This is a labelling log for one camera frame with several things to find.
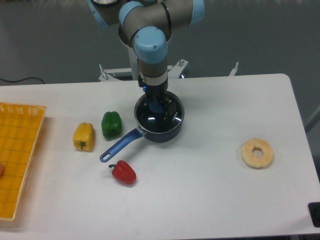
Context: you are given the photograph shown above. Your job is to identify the yellow wicker basket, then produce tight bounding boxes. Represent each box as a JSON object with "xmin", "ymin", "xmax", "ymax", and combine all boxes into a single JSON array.
[{"xmin": 0, "ymin": 102, "xmax": 47, "ymax": 221}]

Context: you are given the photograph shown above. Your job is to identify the black floor cable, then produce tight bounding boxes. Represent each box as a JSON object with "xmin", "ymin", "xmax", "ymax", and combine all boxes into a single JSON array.
[{"xmin": 0, "ymin": 76, "xmax": 46, "ymax": 84}]

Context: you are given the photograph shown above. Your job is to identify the black table edge device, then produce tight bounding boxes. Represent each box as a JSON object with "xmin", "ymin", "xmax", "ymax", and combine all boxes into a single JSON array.
[{"xmin": 308, "ymin": 202, "xmax": 320, "ymax": 228}]

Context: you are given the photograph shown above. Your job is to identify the glass lid blue knob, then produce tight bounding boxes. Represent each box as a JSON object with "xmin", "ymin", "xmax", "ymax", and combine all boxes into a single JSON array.
[{"xmin": 134, "ymin": 91, "xmax": 185, "ymax": 134}]

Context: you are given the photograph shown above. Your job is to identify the dark blue saucepan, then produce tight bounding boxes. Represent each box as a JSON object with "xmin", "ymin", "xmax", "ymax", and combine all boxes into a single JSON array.
[{"xmin": 99, "ymin": 90, "xmax": 185, "ymax": 163}]

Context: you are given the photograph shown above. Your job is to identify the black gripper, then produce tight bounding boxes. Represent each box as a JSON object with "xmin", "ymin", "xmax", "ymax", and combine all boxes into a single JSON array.
[{"xmin": 138, "ymin": 74, "xmax": 177, "ymax": 120}]

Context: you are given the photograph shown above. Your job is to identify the green bell pepper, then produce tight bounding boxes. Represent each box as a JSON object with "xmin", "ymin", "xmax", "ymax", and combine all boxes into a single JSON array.
[{"xmin": 101, "ymin": 111, "xmax": 122, "ymax": 139}]

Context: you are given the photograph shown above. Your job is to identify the white base frame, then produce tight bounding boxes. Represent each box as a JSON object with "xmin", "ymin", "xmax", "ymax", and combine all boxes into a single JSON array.
[{"xmin": 97, "ymin": 59, "xmax": 240, "ymax": 83}]

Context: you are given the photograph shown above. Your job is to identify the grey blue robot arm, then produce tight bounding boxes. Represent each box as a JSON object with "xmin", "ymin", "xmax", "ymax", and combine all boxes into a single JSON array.
[{"xmin": 88, "ymin": 0, "xmax": 205, "ymax": 119}]

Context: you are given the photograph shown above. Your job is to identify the red bell pepper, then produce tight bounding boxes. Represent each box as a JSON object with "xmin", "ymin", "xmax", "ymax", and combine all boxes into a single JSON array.
[{"xmin": 108, "ymin": 160, "xmax": 137, "ymax": 185}]

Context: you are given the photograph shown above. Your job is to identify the beige donut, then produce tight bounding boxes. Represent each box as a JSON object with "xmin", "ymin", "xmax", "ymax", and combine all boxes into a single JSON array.
[{"xmin": 240, "ymin": 138, "xmax": 274, "ymax": 169}]

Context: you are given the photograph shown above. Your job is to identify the yellow bell pepper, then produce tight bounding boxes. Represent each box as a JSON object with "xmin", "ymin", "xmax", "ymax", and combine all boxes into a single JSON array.
[{"xmin": 72, "ymin": 122, "xmax": 96, "ymax": 152}]

